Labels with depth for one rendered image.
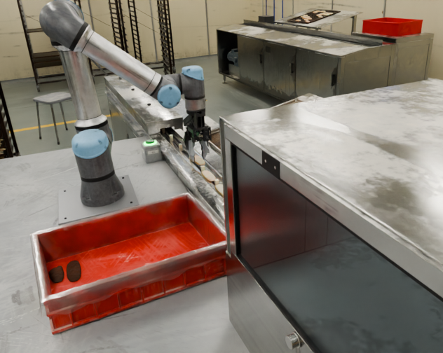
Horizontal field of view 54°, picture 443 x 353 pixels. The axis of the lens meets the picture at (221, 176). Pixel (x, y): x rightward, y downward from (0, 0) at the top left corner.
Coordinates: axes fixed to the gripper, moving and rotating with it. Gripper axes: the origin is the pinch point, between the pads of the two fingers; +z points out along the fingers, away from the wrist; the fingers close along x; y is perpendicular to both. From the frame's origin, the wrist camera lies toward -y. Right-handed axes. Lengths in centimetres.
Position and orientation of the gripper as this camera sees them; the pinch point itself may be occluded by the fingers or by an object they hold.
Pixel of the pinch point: (198, 156)
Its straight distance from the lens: 172.0
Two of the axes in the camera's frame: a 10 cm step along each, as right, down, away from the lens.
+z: 0.5, 9.0, 4.2
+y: 3.9, 3.7, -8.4
